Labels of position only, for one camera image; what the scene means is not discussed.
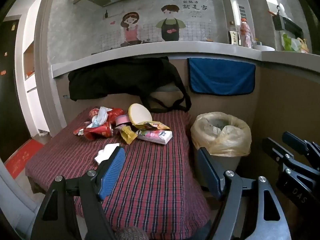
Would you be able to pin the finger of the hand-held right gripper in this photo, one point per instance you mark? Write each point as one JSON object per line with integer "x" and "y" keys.
{"x": 277, "y": 152}
{"x": 295, "y": 141}

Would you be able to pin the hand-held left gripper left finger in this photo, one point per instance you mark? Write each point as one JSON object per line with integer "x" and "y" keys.
{"x": 112, "y": 170}

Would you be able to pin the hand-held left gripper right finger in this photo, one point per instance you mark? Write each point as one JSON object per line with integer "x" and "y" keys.
{"x": 210, "y": 172}

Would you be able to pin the grey trash bin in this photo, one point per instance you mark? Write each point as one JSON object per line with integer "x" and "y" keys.
{"x": 226, "y": 163}

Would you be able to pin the red snack bag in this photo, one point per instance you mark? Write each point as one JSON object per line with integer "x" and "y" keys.
{"x": 97, "y": 132}

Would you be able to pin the bin with yellowish liner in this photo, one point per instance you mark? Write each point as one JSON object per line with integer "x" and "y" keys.
{"x": 235, "y": 140}

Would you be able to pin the white crumpled tissue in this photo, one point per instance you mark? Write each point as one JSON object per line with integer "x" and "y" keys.
{"x": 105, "y": 152}

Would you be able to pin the red plaid tablecloth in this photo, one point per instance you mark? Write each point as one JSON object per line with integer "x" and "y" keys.
{"x": 150, "y": 175}

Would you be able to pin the yellow snack wrapper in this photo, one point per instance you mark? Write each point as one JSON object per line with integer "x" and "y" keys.
{"x": 128, "y": 135}

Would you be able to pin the pink round cup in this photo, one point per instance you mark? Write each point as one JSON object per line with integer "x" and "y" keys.
{"x": 122, "y": 120}

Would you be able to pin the small red wrapper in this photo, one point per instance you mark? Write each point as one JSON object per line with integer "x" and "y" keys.
{"x": 78, "y": 131}

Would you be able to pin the white pink tissue packet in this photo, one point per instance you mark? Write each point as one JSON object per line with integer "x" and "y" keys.
{"x": 155, "y": 136}

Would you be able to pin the red shiny wrapper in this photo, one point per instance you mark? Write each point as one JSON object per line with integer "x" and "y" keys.
{"x": 116, "y": 113}

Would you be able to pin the yellow orange snack bag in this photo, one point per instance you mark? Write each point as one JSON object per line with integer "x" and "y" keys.
{"x": 152, "y": 125}

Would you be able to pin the cream round lid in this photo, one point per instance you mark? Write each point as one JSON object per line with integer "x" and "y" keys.
{"x": 140, "y": 113}

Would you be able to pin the red door mat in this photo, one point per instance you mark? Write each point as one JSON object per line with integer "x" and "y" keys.
{"x": 22, "y": 158}

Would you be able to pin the black tote bag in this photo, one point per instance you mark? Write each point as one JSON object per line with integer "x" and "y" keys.
{"x": 120, "y": 77}

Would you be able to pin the blue towel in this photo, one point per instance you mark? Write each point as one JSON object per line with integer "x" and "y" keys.
{"x": 221, "y": 77}

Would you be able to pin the green white plastic bag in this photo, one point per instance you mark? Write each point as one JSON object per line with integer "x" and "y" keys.
{"x": 291, "y": 43}

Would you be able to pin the white bowl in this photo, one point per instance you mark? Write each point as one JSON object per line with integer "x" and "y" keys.
{"x": 263, "y": 48}

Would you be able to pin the clear bottle with red cap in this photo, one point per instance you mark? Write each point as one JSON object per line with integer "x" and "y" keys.
{"x": 245, "y": 33}

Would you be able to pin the white cabinet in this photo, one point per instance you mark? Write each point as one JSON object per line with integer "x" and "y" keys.
{"x": 31, "y": 80}

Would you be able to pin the grey counter ledge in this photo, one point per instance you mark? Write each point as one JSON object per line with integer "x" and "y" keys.
{"x": 155, "y": 52}

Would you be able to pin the dark door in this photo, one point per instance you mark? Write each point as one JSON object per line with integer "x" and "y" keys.
{"x": 11, "y": 92}

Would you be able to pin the black wall rack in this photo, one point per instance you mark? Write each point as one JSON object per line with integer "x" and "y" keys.
{"x": 287, "y": 26}

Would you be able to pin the white wall heater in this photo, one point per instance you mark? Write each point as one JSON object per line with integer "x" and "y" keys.
{"x": 240, "y": 2}

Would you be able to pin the cartoon wall sticker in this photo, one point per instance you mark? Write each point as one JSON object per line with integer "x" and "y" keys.
{"x": 170, "y": 27}

